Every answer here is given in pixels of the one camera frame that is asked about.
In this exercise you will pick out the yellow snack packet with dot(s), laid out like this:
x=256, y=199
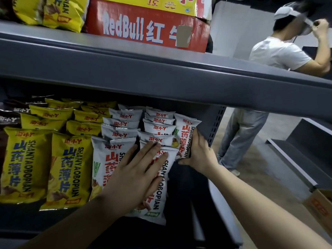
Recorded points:
x=99, y=104
x=83, y=128
x=89, y=117
x=50, y=113
x=94, y=110
x=41, y=123
x=28, y=10
x=23, y=165
x=67, y=171
x=63, y=104
x=66, y=15

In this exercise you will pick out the person's right forearm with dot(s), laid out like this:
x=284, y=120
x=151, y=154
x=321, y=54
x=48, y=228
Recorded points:
x=259, y=212

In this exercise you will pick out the dark grey metal shelf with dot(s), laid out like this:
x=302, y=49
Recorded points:
x=166, y=72

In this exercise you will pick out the yellow printed carton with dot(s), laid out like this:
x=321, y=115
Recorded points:
x=168, y=3

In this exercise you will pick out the red carton with white lettering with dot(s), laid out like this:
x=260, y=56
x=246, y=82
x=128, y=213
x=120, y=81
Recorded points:
x=135, y=28

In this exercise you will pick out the person's left forearm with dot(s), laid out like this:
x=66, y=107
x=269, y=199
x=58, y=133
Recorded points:
x=64, y=228

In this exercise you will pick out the person's left hand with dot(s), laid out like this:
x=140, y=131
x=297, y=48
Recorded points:
x=129, y=186

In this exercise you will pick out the tan carton with red print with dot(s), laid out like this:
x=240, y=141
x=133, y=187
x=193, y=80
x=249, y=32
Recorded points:
x=319, y=212

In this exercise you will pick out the person's right hand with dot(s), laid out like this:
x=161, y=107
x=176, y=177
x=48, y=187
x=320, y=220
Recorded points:
x=202, y=158

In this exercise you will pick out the black wall shelving unit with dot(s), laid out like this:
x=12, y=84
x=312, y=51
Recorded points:
x=298, y=158

